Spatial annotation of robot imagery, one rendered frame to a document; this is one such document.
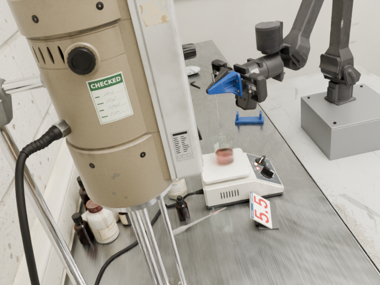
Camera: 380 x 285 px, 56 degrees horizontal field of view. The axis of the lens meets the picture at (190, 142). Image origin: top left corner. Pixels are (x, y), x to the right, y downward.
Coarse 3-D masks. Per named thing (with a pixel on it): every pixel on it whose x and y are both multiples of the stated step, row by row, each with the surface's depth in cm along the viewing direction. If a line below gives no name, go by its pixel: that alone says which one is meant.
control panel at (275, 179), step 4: (248, 156) 96; (252, 156) 97; (256, 156) 98; (252, 160) 95; (264, 160) 98; (268, 160) 98; (252, 164) 93; (268, 164) 96; (252, 168) 91; (256, 168) 92; (260, 168) 93; (272, 168) 95; (256, 172) 90; (260, 172) 91; (256, 176) 88; (260, 176) 89; (264, 176) 89; (276, 176) 92; (268, 180) 88; (272, 180) 89; (276, 180) 90; (280, 184) 89
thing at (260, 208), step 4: (256, 196) 87; (256, 200) 86; (260, 200) 87; (264, 200) 88; (256, 204) 85; (260, 204) 86; (264, 204) 87; (256, 208) 84; (260, 208) 84; (264, 208) 85; (268, 208) 86; (256, 212) 82; (260, 212) 83; (264, 212) 84; (268, 212) 85; (256, 216) 81; (260, 216) 82; (264, 216) 83; (268, 216) 84; (260, 220) 81; (264, 220) 82; (268, 220) 83; (268, 224) 81
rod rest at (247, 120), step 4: (260, 112) 122; (236, 116) 124; (248, 116) 126; (252, 116) 125; (256, 116) 125; (260, 116) 121; (236, 120) 125; (240, 120) 124; (244, 120) 124; (248, 120) 123; (252, 120) 123; (256, 120) 123; (260, 120) 122
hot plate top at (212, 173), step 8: (240, 152) 94; (208, 160) 94; (240, 160) 91; (208, 168) 91; (216, 168) 90; (224, 168) 89; (232, 168) 89; (240, 168) 88; (248, 168) 88; (208, 176) 88; (216, 176) 87; (224, 176) 87; (232, 176) 86; (240, 176) 86
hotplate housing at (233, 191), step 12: (228, 180) 88; (240, 180) 87; (252, 180) 87; (264, 180) 88; (204, 192) 88; (216, 192) 87; (228, 192) 88; (240, 192) 88; (264, 192) 89; (276, 192) 89; (216, 204) 89; (228, 204) 90
